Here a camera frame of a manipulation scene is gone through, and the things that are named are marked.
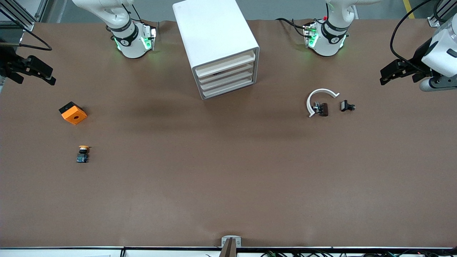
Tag brown paper table cover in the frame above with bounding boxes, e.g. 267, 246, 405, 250
0, 19, 457, 248

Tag brown and black small component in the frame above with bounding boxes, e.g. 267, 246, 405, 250
312, 102, 329, 117

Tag yellow push button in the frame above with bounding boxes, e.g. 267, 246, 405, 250
76, 145, 91, 164

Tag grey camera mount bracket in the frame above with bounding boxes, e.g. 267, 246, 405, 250
221, 236, 242, 257

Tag white curved plastic ring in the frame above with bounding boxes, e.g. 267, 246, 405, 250
306, 88, 340, 118

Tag black base power cable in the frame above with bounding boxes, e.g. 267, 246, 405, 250
276, 17, 308, 38

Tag white table edge rail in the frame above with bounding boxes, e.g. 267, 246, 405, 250
0, 246, 457, 257

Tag aluminium frame extrusion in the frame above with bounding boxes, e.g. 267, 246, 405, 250
428, 0, 447, 28
0, 0, 49, 32

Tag orange box with hole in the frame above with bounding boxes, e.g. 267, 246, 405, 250
59, 101, 88, 125

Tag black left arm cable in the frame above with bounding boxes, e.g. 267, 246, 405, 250
390, 0, 434, 66

